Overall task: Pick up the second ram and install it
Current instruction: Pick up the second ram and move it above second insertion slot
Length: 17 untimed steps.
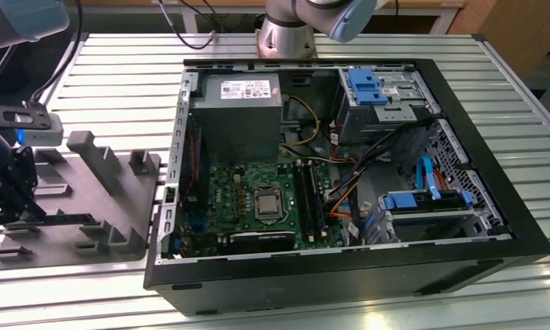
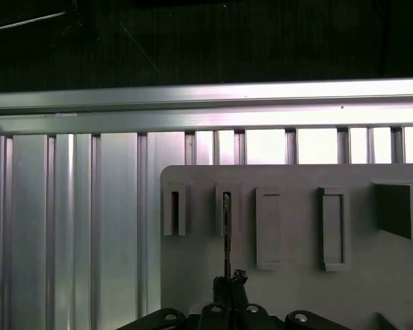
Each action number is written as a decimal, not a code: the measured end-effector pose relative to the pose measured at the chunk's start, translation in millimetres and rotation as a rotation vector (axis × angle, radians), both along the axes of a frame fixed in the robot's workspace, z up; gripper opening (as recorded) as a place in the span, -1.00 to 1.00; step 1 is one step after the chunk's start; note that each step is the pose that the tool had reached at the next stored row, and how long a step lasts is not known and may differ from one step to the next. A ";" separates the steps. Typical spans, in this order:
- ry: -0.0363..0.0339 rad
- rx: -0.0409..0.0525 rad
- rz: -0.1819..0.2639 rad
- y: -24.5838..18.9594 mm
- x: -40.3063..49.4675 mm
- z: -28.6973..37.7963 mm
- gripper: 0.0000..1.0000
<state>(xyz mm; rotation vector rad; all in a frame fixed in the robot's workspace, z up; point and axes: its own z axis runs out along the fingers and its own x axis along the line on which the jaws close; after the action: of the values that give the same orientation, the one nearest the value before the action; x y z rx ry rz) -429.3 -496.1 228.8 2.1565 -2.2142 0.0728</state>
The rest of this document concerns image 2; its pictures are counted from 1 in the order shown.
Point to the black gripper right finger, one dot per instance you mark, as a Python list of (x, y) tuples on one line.
[(248, 318)]

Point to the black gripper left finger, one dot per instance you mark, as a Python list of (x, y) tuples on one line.
[(215, 316)]

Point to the dark blue RAM stick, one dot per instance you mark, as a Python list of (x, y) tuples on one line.
[(226, 220)]

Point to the grey plastic parts rack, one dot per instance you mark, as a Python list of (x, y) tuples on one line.
[(296, 240)]

